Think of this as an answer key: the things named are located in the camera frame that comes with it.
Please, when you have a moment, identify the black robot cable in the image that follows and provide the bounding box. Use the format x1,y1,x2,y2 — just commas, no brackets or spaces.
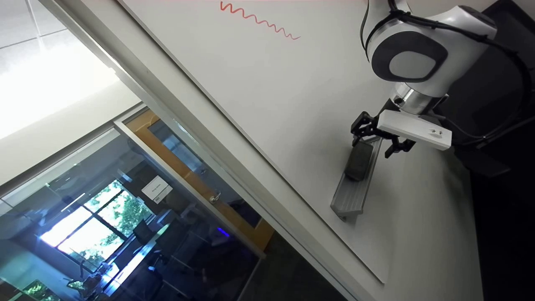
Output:
359,0,534,153

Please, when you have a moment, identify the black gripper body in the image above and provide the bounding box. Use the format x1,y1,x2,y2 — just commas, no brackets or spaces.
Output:
374,123,394,144

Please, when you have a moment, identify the black felt whiteboard duster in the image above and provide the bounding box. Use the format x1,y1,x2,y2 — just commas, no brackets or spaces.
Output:
344,139,377,183

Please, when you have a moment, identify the wooden door with glass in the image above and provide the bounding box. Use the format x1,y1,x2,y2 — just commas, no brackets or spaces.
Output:
125,108,275,253

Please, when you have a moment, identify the bright office window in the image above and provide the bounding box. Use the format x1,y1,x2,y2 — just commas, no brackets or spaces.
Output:
39,178,158,265

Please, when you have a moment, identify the white paper sign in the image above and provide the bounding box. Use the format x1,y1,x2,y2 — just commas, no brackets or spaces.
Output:
141,174,175,206

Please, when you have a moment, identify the large white whiteboard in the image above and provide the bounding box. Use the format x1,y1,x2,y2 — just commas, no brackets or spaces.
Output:
116,0,486,301

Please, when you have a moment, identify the grey aluminium whiteboard tray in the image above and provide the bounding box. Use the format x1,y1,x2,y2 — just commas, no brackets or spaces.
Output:
330,138,385,225

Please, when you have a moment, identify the red squiggle marker line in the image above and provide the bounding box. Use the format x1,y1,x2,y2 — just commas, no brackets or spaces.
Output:
218,0,303,42

